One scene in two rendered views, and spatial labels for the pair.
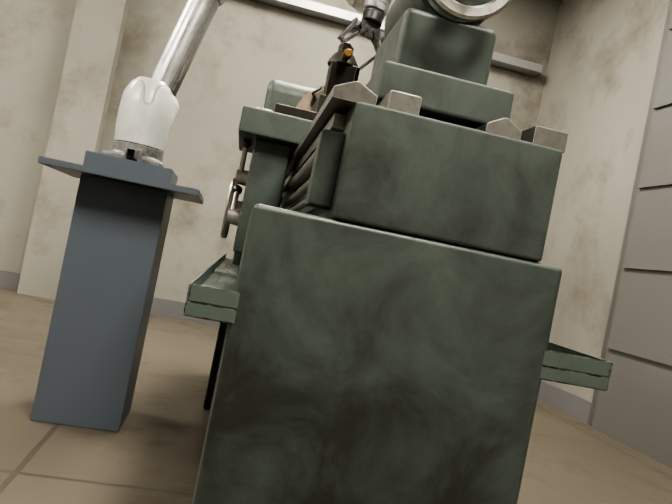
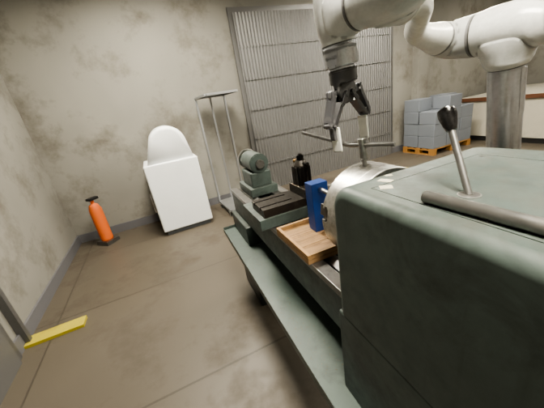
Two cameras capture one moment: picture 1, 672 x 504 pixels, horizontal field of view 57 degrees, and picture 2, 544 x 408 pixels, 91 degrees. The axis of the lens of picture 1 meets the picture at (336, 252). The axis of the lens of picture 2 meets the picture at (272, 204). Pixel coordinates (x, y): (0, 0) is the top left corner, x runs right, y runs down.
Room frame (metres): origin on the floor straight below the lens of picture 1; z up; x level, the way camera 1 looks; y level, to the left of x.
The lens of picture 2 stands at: (2.94, -0.36, 1.46)
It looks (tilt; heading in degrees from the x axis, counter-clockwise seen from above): 21 degrees down; 170
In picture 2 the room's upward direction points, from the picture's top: 10 degrees counter-clockwise
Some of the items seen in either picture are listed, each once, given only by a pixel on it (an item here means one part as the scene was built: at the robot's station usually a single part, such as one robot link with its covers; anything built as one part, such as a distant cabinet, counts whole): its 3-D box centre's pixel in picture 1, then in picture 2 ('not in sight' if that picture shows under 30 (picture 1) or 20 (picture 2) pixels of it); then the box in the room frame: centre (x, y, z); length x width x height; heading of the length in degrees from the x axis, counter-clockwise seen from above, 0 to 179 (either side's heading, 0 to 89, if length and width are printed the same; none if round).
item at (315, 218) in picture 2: not in sight; (317, 205); (1.88, 0.04, 1.00); 0.08 x 0.06 x 0.23; 99
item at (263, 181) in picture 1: (253, 199); not in sight; (1.54, 0.23, 0.73); 0.27 x 0.12 x 0.27; 9
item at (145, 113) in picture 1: (145, 113); not in sight; (1.96, 0.68, 0.97); 0.18 x 0.16 x 0.22; 17
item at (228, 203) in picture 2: not in sight; (227, 155); (-1.01, -0.15, 0.83); 0.64 x 0.50 x 1.66; 10
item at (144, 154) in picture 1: (136, 155); not in sight; (1.93, 0.67, 0.83); 0.22 x 0.18 x 0.06; 10
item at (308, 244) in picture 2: not in sight; (326, 231); (1.94, 0.05, 0.89); 0.36 x 0.30 x 0.04; 99
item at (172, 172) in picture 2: not in sight; (173, 177); (-0.89, -0.95, 0.69); 0.69 x 0.59 x 1.38; 100
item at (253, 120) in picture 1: (345, 153); (294, 203); (1.55, 0.03, 0.90); 0.53 x 0.30 x 0.06; 99
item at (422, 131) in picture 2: not in sight; (437, 122); (-1.77, 4.15, 0.52); 1.08 x 0.70 x 1.04; 100
